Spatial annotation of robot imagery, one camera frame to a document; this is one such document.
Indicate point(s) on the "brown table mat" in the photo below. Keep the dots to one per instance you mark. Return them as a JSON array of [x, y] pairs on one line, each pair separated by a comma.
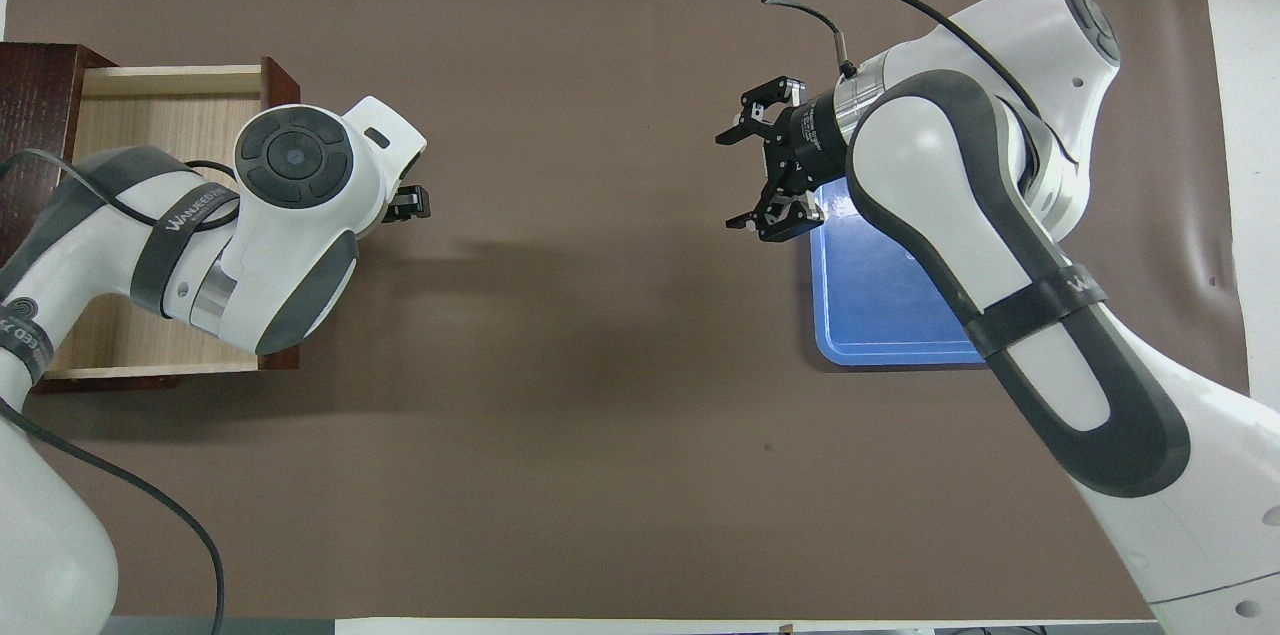
[[600, 465]]

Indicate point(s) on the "blue plastic tray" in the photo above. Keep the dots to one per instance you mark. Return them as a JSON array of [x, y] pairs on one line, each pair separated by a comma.
[[880, 315]]

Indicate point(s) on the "dark wood drawer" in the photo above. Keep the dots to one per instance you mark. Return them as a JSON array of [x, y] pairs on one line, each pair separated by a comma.
[[150, 115]]

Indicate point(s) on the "dark wooden drawer cabinet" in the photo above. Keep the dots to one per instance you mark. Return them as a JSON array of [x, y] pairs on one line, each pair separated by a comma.
[[35, 105]]

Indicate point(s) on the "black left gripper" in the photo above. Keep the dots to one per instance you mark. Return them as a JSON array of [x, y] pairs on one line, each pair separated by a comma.
[[408, 205]]

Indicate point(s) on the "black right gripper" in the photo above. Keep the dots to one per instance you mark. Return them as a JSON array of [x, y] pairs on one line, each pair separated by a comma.
[[805, 150]]

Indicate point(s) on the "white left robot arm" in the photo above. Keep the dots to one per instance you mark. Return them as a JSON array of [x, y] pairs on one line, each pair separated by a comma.
[[290, 245]]

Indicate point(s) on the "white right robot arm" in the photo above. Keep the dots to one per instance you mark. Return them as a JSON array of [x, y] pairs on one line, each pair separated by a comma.
[[960, 215]]

